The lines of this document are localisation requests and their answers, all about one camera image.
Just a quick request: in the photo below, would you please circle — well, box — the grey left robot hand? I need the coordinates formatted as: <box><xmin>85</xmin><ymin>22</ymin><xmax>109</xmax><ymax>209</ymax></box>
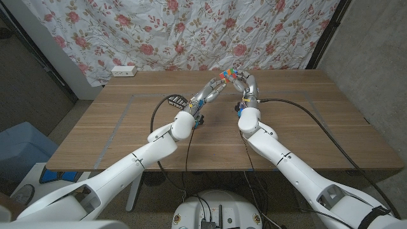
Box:
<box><xmin>187</xmin><ymin>78</ymin><xmax>228</xmax><ymax>117</ymax></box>

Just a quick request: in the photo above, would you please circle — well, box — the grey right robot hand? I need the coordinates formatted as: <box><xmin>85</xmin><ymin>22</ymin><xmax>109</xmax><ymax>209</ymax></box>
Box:
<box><xmin>231</xmin><ymin>69</ymin><xmax>260</xmax><ymax>111</ymax></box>

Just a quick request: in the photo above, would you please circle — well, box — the multicoloured Rubik's cube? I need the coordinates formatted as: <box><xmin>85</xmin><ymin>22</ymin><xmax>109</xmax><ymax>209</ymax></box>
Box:
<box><xmin>218</xmin><ymin>67</ymin><xmax>238</xmax><ymax>84</ymax></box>

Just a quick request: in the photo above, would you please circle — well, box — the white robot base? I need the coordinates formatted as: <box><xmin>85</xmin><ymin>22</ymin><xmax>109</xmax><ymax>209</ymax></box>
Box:
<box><xmin>171</xmin><ymin>190</ymin><xmax>264</xmax><ymax>229</ymax></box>

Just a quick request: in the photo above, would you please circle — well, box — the black NITRO box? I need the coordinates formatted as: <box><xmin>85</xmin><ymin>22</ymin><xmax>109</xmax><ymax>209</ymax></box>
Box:
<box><xmin>167</xmin><ymin>94</ymin><xmax>189</xmax><ymax>111</ymax></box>

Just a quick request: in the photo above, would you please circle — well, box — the floral backdrop cloth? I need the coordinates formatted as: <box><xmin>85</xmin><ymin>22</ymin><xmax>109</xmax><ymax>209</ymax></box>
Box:
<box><xmin>20</xmin><ymin>0</ymin><xmax>343</xmax><ymax>87</ymax></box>

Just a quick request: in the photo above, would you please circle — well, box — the white power strip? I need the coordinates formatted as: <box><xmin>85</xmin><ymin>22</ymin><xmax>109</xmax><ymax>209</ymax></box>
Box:
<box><xmin>111</xmin><ymin>65</ymin><xmax>138</xmax><ymax>78</ymax></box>

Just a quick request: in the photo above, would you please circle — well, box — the black backdrop stand pole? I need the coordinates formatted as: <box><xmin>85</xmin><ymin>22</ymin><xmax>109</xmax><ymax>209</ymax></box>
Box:
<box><xmin>305</xmin><ymin>0</ymin><xmax>352</xmax><ymax>70</ymax></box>
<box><xmin>0</xmin><ymin>3</ymin><xmax>79</xmax><ymax>102</ymax></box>

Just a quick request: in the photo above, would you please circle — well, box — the black round floor object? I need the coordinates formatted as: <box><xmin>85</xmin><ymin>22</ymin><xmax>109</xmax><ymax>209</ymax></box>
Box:
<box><xmin>141</xmin><ymin>171</ymin><xmax>169</xmax><ymax>187</ymax></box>

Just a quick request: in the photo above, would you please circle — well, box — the white table leg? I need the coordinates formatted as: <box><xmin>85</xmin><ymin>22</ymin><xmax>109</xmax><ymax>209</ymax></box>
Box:
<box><xmin>125</xmin><ymin>170</ymin><xmax>144</xmax><ymax>212</ymax></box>

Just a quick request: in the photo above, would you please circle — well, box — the white platform with blue pads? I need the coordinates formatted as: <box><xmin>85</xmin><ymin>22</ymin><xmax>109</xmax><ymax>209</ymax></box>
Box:
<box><xmin>9</xmin><ymin>162</ymin><xmax>93</xmax><ymax>204</ymax></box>

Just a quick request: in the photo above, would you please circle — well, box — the blue bin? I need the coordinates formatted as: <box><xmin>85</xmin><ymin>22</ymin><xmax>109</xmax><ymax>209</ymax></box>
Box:
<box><xmin>0</xmin><ymin>121</ymin><xmax>60</xmax><ymax>191</ymax></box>

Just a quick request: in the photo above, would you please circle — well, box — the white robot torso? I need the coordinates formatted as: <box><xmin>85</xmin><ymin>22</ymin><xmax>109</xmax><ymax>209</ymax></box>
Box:
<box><xmin>0</xmin><ymin>219</ymin><xmax>130</xmax><ymax>229</ymax></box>

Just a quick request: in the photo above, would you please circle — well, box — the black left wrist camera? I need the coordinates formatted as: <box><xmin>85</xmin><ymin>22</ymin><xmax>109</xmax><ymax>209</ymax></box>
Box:
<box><xmin>193</xmin><ymin>113</ymin><xmax>205</xmax><ymax>129</ymax></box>

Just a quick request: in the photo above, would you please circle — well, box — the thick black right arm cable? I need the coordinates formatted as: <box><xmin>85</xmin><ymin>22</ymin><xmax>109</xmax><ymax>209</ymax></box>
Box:
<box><xmin>258</xmin><ymin>97</ymin><xmax>401</xmax><ymax>220</ymax></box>

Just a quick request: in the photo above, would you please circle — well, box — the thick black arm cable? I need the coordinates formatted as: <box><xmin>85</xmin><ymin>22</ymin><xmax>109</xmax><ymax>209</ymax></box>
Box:
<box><xmin>149</xmin><ymin>94</ymin><xmax>188</xmax><ymax>204</ymax></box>
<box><xmin>258</xmin><ymin>97</ymin><xmax>401</xmax><ymax>220</ymax></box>

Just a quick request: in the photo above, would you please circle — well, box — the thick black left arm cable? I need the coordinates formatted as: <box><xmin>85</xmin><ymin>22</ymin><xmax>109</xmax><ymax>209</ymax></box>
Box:
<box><xmin>149</xmin><ymin>94</ymin><xmax>188</xmax><ymax>204</ymax></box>

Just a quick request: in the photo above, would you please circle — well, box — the thin black left wrist cable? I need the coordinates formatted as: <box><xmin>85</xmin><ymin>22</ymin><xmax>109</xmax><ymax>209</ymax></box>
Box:
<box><xmin>182</xmin><ymin>128</ymin><xmax>194</xmax><ymax>173</ymax></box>

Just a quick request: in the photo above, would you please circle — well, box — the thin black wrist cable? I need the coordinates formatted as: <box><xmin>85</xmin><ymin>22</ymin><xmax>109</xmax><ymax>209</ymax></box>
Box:
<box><xmin>240</xmin><ymin>132</ymin><xmax>347</xmax><ymax>229</ymax></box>
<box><xmin>182</xmin><ymin>128</ymin><xmax>194</xmax><ymax>173</ymax></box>

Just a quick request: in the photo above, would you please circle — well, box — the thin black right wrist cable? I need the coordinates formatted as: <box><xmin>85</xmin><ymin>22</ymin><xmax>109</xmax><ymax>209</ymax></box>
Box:
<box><xmin>240</xmin><ymin>132</ymin><xmax>347</xmax><ymax>229</ymax></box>

